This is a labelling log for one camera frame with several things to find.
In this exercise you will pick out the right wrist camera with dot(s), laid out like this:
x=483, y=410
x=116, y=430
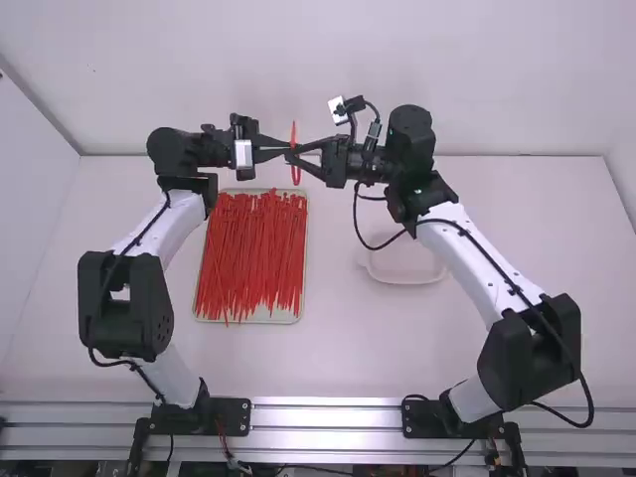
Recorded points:
x=337, y=110

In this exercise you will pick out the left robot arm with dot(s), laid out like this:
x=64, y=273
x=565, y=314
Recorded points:
x=164, y=233

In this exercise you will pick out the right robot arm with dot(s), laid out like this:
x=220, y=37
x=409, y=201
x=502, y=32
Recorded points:
x=462, y=248

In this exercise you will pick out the pale tray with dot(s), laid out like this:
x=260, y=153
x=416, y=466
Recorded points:
x=285, y=318

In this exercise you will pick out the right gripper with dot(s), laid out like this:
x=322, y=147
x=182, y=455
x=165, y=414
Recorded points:
x=338, y=164

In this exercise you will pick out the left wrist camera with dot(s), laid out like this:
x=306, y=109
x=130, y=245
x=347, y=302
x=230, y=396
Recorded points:
x=243, y=154

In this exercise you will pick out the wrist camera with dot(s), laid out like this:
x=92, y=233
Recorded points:
x=337, y=110
x=243, y=154

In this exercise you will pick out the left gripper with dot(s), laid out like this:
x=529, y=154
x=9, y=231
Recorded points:
x=216, y=149

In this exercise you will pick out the silver rails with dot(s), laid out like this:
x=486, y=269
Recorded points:
x=323, y=422

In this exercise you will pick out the white dish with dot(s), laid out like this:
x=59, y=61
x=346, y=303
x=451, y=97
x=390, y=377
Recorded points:
x=397, y=268

